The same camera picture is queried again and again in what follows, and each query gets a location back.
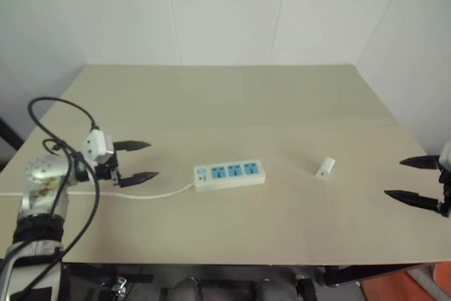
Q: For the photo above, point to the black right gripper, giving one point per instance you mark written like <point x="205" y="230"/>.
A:
<point x="445" y="191"/>

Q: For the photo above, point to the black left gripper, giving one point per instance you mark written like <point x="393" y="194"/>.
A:
<point x="106" y="168"/>

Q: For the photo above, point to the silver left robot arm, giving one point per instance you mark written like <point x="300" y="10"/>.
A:
<point x="42" y="188"/>

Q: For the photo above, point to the white plug adapter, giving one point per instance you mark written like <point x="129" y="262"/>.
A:
<point x="326" y="168"/>

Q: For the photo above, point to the white power strip blue sockets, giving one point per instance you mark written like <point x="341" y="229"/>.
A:
<point x="229" y="173"/>

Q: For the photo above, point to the orange object under table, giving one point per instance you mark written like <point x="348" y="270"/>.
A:
<point x="405" y="285"/>

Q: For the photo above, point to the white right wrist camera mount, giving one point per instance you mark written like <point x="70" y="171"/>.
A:
<point x="446" y="154"/>

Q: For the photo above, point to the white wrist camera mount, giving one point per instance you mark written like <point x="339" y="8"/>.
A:
<point x="96" y="146"/>
<point x="446" y="154"/>

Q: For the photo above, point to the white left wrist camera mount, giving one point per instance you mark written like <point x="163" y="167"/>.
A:
<point x="96" y="146"/>

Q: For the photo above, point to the black bar at wall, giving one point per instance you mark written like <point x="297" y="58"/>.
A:
<point x="10" y="133"/>

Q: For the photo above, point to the black table frame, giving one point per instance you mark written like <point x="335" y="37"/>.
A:
<point x="225" y="276"/>

